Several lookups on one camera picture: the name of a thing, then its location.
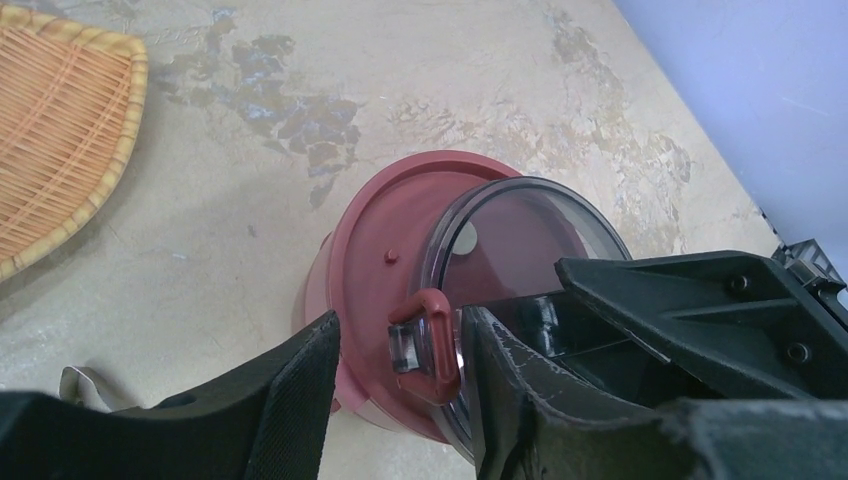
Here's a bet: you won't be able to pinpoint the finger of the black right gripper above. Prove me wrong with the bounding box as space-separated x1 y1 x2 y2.
555 250 847 399

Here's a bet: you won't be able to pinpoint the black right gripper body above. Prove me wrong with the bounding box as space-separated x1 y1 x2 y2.
771 239 847 325

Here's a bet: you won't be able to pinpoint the steel food tongs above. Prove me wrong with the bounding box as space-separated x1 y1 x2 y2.
58 366 139 413

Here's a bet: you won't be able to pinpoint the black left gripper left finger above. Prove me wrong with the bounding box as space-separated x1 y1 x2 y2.
1 311 340 479

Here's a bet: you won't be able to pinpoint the woven bamboo basket tray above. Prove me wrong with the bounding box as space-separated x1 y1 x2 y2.
1 4 149 280

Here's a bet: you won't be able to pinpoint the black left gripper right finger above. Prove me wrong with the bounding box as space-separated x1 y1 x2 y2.
461 307 847 479

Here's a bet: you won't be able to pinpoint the dark red round lid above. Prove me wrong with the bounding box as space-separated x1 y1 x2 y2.
305 150 519 442

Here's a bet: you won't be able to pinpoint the glass lid with red clasp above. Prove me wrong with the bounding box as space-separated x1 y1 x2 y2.
388 176 630 459

